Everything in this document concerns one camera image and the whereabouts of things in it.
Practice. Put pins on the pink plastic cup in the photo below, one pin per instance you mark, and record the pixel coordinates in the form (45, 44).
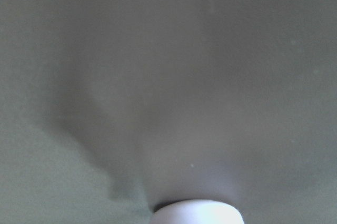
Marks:
(197, 211)

